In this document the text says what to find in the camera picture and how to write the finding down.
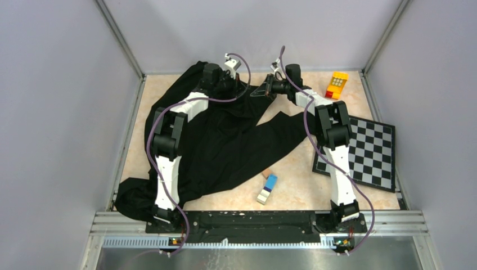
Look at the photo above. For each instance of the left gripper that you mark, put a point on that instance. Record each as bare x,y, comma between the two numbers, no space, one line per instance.
237,87

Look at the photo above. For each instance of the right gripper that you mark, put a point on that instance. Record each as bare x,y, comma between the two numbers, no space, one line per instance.
265,89

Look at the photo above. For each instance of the black jacket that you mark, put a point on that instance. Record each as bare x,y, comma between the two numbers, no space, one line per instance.
223,147

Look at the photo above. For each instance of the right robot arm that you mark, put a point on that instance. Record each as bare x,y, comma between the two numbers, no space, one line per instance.
333,133

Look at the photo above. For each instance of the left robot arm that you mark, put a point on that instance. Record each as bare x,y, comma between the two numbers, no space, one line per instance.
169,124

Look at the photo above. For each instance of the yellow red toy block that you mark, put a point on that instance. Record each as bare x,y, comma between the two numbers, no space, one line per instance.
336,85

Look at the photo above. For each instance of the small brown wooden block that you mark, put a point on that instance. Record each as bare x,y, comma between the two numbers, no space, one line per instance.
266,173

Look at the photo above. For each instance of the blue white block stack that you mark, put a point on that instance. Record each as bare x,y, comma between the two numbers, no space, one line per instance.
267,189

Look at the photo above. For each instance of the black white chessboard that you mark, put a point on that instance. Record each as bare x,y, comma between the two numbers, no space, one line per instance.
372,154

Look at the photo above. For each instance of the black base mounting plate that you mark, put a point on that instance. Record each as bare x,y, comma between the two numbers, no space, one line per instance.
256,227

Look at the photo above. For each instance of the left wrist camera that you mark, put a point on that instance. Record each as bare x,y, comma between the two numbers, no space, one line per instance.
231,65

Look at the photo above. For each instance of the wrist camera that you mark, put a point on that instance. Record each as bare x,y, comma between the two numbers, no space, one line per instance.
231,65
275,66

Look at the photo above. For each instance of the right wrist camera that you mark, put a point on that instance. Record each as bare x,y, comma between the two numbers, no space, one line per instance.
275,66

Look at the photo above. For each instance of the aluminium front rail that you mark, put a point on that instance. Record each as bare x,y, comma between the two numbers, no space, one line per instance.
119,231

